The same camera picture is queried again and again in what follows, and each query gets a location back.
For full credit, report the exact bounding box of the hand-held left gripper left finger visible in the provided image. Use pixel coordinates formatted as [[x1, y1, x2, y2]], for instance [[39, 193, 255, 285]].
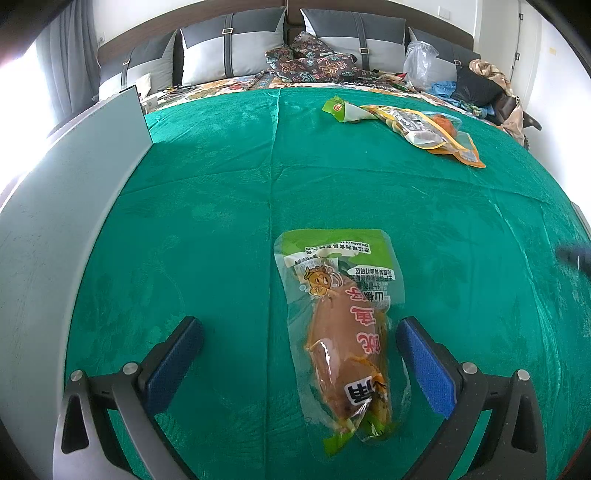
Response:
[[52, 316, 206, 480]]

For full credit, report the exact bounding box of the large grey side board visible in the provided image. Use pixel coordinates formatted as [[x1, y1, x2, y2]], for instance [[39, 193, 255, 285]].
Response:
[[0, 85, 154, 462]]

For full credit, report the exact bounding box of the black bag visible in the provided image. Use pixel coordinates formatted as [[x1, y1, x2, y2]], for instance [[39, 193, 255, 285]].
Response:
[[454, 66, 505, 105]]

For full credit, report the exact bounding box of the grey strapped pillow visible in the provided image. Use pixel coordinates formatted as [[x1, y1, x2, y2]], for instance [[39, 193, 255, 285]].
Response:
[[408, 26, 482, 87], [300, 8, 408, 71], [98, 31, 179, 101], [180, 6, 287, 87]]

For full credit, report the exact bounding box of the blue cloth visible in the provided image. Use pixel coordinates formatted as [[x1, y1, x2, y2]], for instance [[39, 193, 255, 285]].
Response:
[[427, 79, 463, 99]]

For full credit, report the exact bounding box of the beige printed cloth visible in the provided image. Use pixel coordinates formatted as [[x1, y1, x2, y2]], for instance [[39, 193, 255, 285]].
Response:
[[469, 58, 526, 136]]

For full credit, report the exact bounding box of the clear plastic bag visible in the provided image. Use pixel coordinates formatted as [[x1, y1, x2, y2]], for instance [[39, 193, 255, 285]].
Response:
[[403, 40, 440, 87]]

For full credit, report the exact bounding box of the floral bedsheet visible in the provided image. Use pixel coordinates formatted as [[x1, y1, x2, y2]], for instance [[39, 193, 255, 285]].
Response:
[[147, 69, 465, 112]]

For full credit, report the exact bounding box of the yellow grey snack packet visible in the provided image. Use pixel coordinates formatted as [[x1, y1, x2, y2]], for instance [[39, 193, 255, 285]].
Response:
[[364, 104, 445, 149]]

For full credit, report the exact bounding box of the green chicken leg packet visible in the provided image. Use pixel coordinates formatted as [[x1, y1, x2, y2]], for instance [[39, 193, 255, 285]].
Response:
[[273, 228, 413, 458]]

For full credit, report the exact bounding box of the dark brown chair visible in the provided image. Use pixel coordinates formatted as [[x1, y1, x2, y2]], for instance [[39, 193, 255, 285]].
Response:
[[488, 94, 544, 149]]

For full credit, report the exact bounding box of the green bedspread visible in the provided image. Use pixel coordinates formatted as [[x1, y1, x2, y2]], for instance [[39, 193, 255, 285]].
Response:
[[64, 85, 591, 480]]

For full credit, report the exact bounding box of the dark floral cloth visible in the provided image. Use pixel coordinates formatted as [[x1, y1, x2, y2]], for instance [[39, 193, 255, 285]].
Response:
[[265, 31, 371, 85]]

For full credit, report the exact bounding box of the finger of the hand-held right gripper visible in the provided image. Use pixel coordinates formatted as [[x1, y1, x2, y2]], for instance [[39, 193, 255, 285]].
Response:
[[556, 244, 591, 271]]

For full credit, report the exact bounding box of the orange snack packet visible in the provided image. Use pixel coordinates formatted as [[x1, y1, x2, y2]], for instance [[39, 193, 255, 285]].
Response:
[[433, 124, 487, 169]]

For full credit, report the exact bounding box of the green cornered snack packet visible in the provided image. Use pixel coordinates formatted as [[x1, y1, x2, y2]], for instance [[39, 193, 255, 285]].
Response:
[[322, 96, 371, 126]]

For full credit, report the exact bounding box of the clear orange sausage packet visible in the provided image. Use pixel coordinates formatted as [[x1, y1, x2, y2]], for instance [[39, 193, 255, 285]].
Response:
[[422, 110, 463, 140]]

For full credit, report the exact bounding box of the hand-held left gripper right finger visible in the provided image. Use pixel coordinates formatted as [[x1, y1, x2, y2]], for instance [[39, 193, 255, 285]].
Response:
[[395, 316, 549, 480]]

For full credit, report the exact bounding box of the grey curtain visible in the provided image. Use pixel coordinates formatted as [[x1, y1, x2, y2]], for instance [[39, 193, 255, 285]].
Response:
[[41, 13, 101, 126]]

